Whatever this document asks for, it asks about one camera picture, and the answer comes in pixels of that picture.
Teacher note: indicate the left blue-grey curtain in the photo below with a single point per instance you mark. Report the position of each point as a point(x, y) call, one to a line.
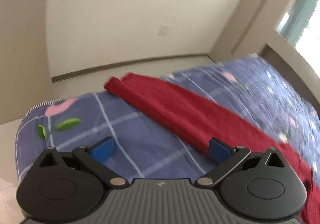
point(303, 13)

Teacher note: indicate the window with white frame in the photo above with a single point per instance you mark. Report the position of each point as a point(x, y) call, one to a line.
point(303, 35)

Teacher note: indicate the left beige tall wardrobe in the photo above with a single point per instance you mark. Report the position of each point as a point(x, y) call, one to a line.
point(250, 27)

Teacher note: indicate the white wall socket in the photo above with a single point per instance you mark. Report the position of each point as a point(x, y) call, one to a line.
point(163, 30)

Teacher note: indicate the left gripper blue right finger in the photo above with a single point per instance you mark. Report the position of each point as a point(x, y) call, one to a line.
point(228, 160)

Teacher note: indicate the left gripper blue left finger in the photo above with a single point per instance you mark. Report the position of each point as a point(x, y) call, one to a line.
point(91, 159)

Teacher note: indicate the beige window bench cabinet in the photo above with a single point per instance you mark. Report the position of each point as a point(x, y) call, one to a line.
point(292, 67)

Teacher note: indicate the blue plaid floral quilt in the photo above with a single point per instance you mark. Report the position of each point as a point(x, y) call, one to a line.
point(250, 87)

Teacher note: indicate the dark red long-sleeve sweater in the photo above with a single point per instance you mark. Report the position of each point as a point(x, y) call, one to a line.
point(196, 120)

